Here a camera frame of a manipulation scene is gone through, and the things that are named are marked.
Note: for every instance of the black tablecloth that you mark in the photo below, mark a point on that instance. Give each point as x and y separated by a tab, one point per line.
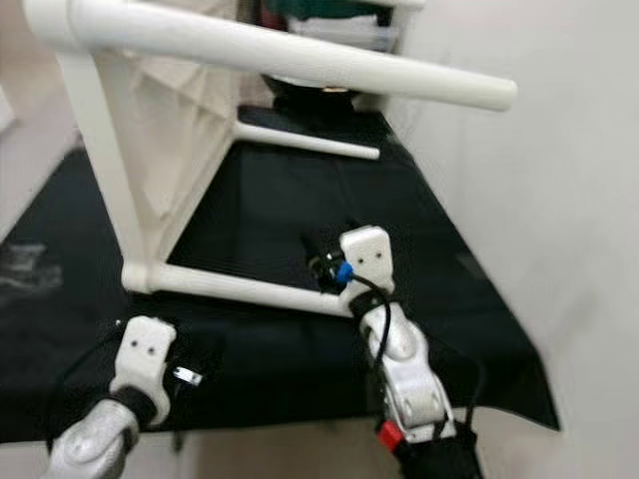
260	230

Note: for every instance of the grey tape patch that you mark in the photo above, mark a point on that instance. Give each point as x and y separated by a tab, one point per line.
469	266

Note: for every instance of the black round bowl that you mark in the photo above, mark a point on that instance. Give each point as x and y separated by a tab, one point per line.
315	92

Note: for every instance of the clear tape cross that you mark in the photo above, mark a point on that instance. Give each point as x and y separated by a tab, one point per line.
30	269

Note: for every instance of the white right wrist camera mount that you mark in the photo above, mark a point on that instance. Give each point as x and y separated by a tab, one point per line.
367	254

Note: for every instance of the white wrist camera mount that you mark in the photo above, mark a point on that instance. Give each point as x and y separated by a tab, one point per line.
367	254
145	349

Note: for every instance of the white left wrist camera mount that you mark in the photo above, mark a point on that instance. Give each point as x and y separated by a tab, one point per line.
145	349

